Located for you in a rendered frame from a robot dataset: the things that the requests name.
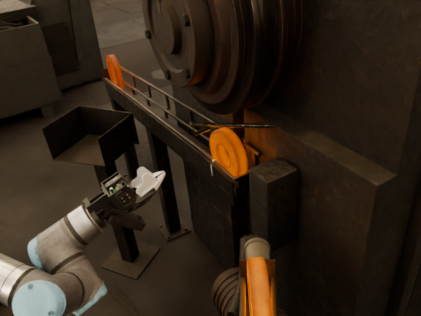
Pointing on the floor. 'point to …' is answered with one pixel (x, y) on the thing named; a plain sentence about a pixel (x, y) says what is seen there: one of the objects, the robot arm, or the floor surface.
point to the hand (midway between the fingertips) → (161, 176)
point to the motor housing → (222, 284)
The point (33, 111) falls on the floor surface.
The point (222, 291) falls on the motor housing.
